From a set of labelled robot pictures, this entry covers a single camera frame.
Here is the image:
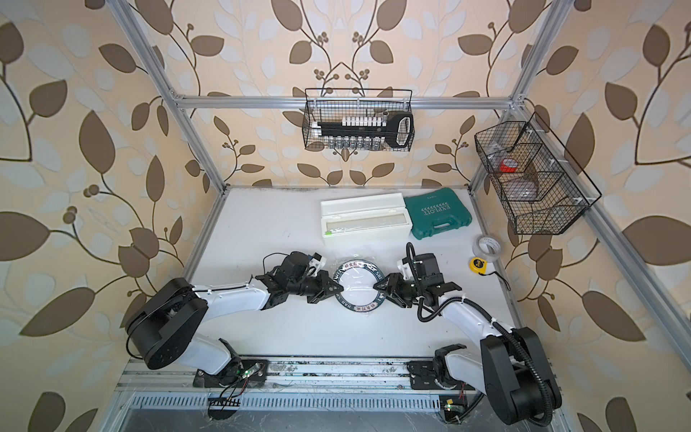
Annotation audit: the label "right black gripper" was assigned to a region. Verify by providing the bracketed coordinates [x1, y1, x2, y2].
[374, 272, 426, 307]

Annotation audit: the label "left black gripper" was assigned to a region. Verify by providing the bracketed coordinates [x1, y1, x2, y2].
[286, 270, 346, 302]

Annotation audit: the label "clear plastic wrap sheet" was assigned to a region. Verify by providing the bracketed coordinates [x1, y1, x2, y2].
[328, 256, 390, 315]

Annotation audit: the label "white plate green rim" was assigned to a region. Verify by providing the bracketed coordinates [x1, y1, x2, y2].
[331, 258, 388, 313]

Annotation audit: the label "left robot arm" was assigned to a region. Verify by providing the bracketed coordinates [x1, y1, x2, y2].
[124, 251, 344, 385]

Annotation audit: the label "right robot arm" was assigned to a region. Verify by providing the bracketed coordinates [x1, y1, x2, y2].
[374, 248, 563, 427]

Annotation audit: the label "green tool case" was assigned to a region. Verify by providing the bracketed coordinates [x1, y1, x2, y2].
[404, 187, 473, 240]

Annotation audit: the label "yellow tape measure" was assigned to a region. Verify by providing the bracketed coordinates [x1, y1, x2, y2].
[469, 257, 488, 275]

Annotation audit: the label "white tape roll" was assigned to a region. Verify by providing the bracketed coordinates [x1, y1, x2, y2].
[473, 235, 502, 263]

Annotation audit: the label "black socket set holder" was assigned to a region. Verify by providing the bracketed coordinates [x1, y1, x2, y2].
[302, 111, 415, 151]

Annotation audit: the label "red item in basket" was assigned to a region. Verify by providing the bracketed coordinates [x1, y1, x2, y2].
[498, 158, 519, 174]

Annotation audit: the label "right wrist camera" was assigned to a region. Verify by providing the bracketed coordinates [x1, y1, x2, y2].
[397, 257, 414, 280]

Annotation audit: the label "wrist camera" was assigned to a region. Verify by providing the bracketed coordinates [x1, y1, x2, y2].
[308, 253, 327, 275]
[397, 257, 414, 280]

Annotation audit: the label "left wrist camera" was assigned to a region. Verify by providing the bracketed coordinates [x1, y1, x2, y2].
[308, 253, 327, 275]

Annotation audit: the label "aluminium front rail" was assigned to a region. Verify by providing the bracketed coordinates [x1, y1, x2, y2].
[115, 356, 476, 395]

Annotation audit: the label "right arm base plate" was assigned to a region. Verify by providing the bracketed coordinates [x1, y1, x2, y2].
[406, 360, 466, 391]

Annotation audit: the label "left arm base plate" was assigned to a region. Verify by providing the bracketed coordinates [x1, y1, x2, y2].
[193, 358, 270, 389]

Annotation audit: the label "back black wire basket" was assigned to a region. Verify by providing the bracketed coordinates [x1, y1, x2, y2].
[302, 86, 415, 151]

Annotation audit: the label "black wire basket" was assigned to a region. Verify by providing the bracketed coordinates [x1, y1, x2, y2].
[302, 86, 415, 151]
[474, 113, 602, 235]

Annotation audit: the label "right black wire basket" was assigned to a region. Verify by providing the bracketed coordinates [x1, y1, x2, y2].
[474, 113, 602, 235]

